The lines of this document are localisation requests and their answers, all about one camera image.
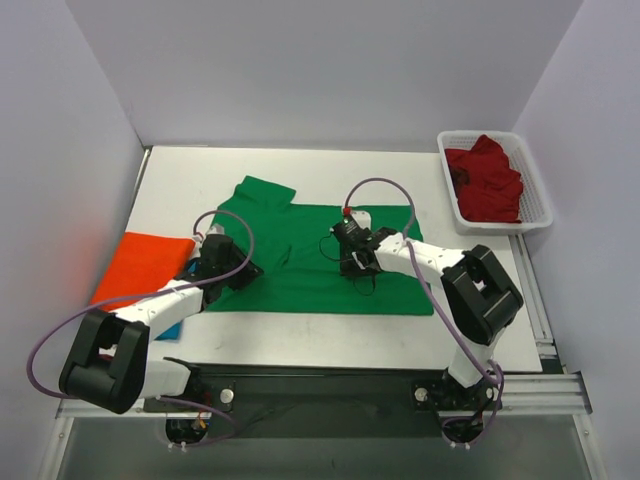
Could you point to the folded blue t-shirt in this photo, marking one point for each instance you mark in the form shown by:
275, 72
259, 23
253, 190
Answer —
171, 334

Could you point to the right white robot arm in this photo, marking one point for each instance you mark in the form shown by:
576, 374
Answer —
469, 289

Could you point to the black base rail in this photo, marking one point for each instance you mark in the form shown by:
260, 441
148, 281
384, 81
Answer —
316, 402

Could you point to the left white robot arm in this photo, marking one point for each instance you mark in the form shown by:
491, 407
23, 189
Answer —
108, 364

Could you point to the aluminium frame rail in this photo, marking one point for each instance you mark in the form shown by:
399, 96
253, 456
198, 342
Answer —
360, 342

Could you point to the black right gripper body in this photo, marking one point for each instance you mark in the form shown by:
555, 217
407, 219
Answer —
351, 265

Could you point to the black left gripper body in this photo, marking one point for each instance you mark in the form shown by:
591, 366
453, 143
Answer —
245, 267

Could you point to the white plastic basket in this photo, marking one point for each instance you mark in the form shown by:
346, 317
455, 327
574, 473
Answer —
535, 212

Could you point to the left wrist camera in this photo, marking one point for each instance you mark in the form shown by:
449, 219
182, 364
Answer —
215, 229

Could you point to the dark red t-shirt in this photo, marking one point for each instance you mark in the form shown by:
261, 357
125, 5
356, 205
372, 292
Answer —
487, 189

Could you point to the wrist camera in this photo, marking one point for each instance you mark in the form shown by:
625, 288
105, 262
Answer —
362, 218
215, 229

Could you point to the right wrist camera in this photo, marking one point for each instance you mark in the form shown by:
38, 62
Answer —
362, 218

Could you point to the green t-shirt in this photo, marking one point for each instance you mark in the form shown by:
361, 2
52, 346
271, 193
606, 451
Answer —
298, 258

